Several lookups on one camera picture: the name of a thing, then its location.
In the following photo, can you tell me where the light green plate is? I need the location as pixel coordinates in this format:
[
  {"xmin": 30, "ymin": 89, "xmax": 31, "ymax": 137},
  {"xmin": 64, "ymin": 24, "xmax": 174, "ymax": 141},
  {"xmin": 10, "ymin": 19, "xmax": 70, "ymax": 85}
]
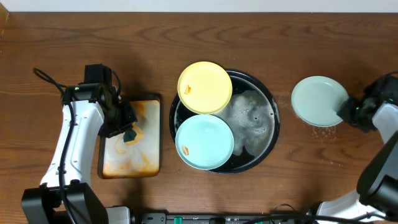
[{"xmin": 291, "ymin": 76, "xmax": 348, "ymax": 128}]

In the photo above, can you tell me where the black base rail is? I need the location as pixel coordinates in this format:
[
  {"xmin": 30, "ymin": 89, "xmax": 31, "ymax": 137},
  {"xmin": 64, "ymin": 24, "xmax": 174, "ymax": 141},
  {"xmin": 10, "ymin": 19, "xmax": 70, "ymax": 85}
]
[{"xmin": 105, "ymin": 205, "xmax": 312, "ymax": 224}]

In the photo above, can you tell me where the yellow plate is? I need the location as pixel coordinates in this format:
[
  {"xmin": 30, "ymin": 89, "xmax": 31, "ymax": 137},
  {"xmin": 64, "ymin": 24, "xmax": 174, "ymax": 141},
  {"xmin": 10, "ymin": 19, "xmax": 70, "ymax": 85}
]
[{"xmin": 177, "ymin": 62, "xmax": 233, "ymax": 114}]

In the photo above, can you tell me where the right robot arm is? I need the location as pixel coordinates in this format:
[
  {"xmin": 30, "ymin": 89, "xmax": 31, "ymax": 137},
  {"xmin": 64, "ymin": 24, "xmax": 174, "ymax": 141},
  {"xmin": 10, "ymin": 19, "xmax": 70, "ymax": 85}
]
[{"xmin": 311, "ymin": 72, "xmax": 397, "ymax": 223}]

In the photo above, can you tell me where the round black tray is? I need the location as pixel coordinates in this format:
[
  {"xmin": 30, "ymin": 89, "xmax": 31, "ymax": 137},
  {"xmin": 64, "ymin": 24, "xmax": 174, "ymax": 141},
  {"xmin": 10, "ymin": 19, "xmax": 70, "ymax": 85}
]
[{"xmin": 169, "ymin": 70, "xmax": 280, "ymax": 174}]

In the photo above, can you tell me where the green sponge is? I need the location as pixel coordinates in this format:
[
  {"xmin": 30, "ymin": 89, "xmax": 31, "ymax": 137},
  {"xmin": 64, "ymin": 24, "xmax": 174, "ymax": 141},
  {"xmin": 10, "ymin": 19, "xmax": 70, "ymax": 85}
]
[{"xmin": 123, "ymin": 129, "xmax": 137, "ymax": 144}]

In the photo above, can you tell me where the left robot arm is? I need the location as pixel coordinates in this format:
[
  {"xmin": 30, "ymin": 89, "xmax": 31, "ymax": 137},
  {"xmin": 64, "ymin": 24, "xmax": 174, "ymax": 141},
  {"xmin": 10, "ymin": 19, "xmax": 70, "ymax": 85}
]
[{"xmin": 21, "ymin": 83, "xmax": 132, "ymax": 223}]

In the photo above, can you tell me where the light blue plate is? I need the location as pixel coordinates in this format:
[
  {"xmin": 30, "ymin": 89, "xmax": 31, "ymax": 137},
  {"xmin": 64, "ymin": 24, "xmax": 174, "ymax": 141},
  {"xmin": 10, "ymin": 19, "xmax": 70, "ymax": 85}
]
[{"xmin": 175, "ymin": 114, "xmax": 234, "ymax": 170}]

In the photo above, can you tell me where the rectangular black soapy tray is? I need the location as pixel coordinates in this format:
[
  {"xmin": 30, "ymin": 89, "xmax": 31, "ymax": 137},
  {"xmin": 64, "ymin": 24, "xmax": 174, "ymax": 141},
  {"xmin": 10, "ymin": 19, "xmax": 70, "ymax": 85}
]
[{"xmin": 97, "ymin": 95, "xmax": 161, "ymax": 179}]

